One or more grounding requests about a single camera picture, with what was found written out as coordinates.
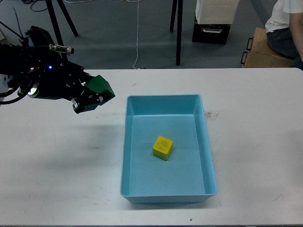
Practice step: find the black right table legs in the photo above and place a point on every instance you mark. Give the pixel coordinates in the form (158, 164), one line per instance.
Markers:
(177, 17)

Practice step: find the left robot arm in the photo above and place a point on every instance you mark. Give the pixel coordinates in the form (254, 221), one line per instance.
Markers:
(39, 68)

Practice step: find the black storage box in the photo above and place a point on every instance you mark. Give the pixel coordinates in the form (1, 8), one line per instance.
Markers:
(210, 33)

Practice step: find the green wooden block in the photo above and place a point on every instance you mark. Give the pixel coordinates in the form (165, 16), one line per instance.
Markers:
(101, 87)

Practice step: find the seated person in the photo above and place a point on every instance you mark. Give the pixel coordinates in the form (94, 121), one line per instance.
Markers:
(285, 30)

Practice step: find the cardboard box with handles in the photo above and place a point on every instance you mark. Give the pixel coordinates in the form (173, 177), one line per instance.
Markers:
(259, 54)

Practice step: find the yellow wooden block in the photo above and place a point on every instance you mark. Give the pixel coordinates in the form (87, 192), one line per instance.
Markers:
(162, 148)

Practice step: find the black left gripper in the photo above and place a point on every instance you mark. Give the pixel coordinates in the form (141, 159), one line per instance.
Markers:
(67, 81)

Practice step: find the white appliance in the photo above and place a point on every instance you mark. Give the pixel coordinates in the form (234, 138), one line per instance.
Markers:
(213, 12)

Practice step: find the blue plastic box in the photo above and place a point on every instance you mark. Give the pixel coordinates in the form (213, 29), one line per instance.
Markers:
(188, 175)

